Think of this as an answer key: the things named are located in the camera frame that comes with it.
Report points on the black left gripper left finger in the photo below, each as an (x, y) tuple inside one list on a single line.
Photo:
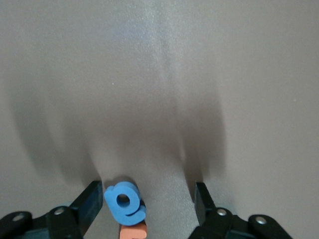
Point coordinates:
[(87, 206)]

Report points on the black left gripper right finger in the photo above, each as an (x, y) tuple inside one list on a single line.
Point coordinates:
[(204, 204)]

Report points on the blue foam letter a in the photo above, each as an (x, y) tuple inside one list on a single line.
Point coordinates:
[(112, 204)]

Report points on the orange foam letter E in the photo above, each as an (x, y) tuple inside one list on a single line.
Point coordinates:
[(132, 231)]

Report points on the brown table mat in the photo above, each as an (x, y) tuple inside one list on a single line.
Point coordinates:
[(74, 49)]

